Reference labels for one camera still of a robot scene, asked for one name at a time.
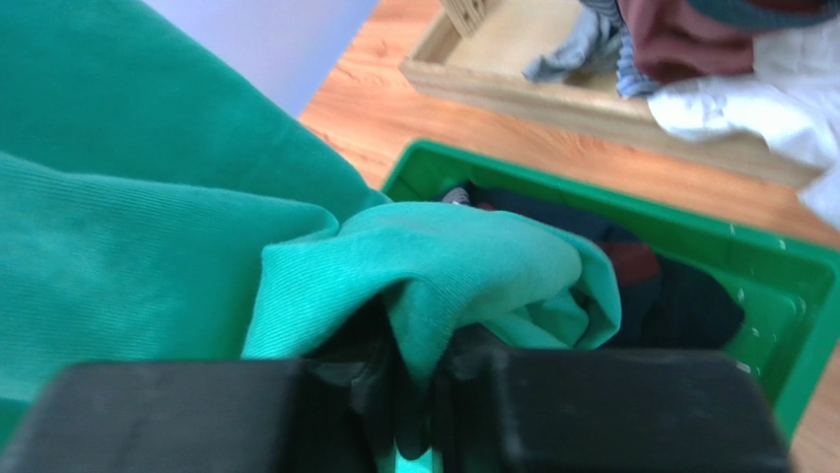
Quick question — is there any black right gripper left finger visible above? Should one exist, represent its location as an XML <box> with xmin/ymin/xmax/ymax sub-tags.
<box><xmin>1</xmin><ymin>360</ymin><xmax>395</xmax><ymax>472</ymax></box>

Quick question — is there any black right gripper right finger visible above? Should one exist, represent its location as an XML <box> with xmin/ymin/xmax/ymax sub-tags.
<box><xmin>432</xmin><ymin>349</ymin><xmax>791</xmax><ymax>472</ymax></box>

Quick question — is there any navy tank top maroon trim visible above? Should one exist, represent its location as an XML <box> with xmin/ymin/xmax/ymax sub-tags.
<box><xmin>441</xmin><ymin>183</ymin><xmax>745</xmax><ymax>350</ymax></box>

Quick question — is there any green tank top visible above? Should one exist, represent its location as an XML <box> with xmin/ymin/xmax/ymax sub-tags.
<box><xmin>1</xmin><ymin>1</ymin><xmax>621</xmax><ymax>439</ymax></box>

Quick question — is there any blue white striped tank top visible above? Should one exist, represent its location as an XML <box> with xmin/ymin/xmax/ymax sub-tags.
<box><xmin>581</xmin><ymin>0</ymin><xmax>662</xmax><ymax>98</ymax></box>

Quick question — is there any maroon tank top dark trim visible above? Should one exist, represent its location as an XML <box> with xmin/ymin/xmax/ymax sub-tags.
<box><xmin>616</xmin><ymin>0</ymin><xmax>839</xmax><ymax>85</ymax></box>

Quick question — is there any green plastic tray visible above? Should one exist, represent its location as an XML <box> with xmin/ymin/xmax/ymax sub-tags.
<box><xmin>383</xmin><ymin>140</ymin><xmax>839</xmax><ymax>438</ymax></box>

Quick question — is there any wooden clothes rack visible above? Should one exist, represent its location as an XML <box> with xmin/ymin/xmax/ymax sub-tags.
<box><xmin>399</xmin><ymin>1</ymin><xmax>820</xmax><ymax>188</ymax></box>

